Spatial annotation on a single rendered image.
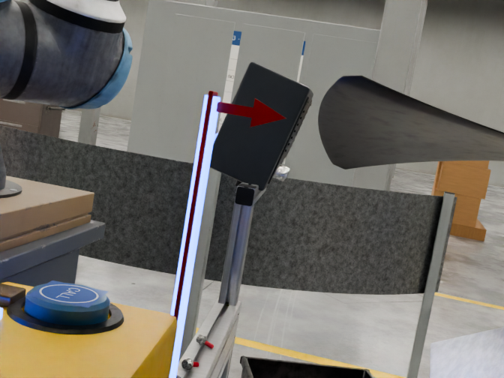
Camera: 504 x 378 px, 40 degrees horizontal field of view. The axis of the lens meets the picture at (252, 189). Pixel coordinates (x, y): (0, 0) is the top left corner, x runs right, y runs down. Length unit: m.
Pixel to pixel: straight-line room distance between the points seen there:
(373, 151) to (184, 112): 6.38
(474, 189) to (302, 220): 6.41
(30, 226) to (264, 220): 1.71
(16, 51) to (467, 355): 0.56
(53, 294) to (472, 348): 0.38
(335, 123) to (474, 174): 8.19
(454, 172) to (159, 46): 3.90
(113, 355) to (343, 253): 2.27
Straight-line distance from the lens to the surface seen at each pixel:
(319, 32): 6.76
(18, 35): 0.82
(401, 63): 4.95
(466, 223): 8.82
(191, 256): 0.58
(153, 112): 7.11
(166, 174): 2.41
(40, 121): 7.24
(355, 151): 0.64
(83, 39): 0.84
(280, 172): 1.18
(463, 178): 8.75
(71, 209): 0.86
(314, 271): 2.53
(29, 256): 0.75
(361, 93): 0.49
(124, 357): 0.31
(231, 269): 1.13
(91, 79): 0.87
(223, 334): 1.00
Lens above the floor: 1.19
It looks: 7 degrees down
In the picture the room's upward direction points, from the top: 10 degrees clockwise
